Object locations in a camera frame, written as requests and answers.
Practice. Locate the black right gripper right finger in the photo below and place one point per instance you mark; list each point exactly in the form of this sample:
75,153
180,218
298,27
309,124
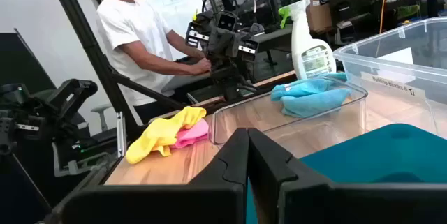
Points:
297,203

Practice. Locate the teal plastic bin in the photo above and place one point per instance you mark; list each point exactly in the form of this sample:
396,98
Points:
384,154

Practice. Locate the yellow microfiber towel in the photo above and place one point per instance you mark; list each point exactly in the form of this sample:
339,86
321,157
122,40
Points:
160,133

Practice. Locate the pink microfiber towel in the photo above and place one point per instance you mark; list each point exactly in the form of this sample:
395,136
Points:
193,135

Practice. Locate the small clear plastic bin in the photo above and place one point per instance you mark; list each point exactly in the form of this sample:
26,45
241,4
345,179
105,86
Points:
251,119

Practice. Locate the grey office chair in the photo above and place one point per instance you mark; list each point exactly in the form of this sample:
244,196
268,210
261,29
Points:
102,112

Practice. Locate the blue microfiber towel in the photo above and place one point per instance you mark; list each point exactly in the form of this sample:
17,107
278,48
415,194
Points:
307,95

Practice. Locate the black flat panel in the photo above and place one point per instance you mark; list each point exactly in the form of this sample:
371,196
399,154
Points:
21,63

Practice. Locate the white whiteboard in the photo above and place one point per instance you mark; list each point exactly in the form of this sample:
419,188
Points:
178,11

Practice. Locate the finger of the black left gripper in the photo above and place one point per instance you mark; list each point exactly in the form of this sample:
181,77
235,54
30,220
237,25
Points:
233,49
216,47

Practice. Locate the large clear plastic bin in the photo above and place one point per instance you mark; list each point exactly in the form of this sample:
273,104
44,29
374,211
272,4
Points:
401,88

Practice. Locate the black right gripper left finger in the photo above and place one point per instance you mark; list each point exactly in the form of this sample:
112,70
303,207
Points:
216,203

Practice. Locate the person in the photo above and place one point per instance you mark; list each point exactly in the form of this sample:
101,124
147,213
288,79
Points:
129,25

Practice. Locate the yellow tape tag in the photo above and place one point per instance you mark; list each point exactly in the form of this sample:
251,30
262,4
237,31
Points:
194,15

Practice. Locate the grey desk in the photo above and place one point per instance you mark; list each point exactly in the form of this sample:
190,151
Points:
185,81

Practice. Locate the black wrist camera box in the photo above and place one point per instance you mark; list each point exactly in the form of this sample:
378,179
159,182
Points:
227,21

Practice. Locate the silver metal bracket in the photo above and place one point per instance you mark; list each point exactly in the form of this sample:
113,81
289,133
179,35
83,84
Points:
121,133

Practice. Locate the brown cardboard box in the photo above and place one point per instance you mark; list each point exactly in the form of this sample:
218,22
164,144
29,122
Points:
317,18

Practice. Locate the white spray bottle green trigger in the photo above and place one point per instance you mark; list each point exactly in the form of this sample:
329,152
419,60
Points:
307,49

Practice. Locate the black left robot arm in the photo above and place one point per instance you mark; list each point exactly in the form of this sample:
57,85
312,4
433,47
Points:
230,81

